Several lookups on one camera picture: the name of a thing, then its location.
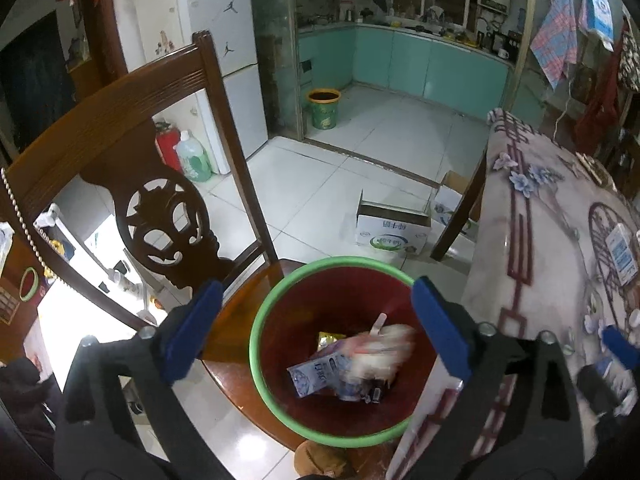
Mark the blue white hanging bag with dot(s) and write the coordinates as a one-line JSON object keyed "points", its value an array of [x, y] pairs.
{"points": [[597, 10]]}

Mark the red basin with green rim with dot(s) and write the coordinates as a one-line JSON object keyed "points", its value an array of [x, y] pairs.
{"points": [[320, 310]]}

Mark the plaid towel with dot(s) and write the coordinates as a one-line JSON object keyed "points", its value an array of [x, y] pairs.
{"points": [[555, 35]]}

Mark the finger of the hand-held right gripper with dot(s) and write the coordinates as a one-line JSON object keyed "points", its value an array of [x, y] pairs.
{"points": [[597, 387], [618, 342]]}

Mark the silver kettle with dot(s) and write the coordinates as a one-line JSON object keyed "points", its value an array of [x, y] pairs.
{"points": [[347, 12]]}

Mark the wooden table leg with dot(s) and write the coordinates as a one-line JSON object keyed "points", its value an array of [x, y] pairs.
{"points": [[460, 210]]}

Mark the green bucket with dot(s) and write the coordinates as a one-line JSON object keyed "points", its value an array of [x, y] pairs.
{"points": [[324, 110]]}

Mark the red fire extinguisher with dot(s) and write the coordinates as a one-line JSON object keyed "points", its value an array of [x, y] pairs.
{"points": [[169, 147]]}

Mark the orange-brown soft object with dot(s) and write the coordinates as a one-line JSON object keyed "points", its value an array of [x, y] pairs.
{"points": [[320, 460]]}

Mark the printed cardboard box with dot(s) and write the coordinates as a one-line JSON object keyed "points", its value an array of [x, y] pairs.
{"points": [[452, 195], [392, 230]]}

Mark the brown flat object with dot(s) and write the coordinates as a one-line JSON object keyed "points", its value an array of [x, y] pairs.
{"points": [[595, 167]]}

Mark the white refrigerator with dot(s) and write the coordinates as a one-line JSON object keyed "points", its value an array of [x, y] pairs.
{"points": [[225, 35]]}

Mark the dark cloth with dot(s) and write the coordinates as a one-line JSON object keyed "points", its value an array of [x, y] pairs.
{"points": [[20, 400]]}

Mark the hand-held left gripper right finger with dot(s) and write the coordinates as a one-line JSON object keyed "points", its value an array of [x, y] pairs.
{"points": [[442, 330]]}

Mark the wooden door frame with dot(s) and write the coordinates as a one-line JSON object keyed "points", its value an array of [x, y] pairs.
{"points": [[107, 20]]}

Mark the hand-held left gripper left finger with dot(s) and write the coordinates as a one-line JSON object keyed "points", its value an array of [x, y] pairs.
{"points": [[192, 330]]}

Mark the red apron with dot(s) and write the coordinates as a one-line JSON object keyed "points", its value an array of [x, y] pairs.
{"points": [[600, 105]]}

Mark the floral cloth bag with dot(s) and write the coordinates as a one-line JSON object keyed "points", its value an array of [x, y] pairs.
{"points": [[631, 65]]}

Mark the green detergent bottle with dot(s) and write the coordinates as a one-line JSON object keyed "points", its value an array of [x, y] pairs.
{"points": [[194, 160]]}

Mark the teal kitchen cabinets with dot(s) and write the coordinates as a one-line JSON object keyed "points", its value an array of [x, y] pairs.
{"points": [[425, 60]]}

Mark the carved wooden chair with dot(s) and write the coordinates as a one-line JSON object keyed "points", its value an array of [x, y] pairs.
{"points": [[100, 110]]}

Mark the blue white drink carton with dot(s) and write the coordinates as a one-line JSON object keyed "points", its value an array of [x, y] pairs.
{"points": [[315, 372]]}

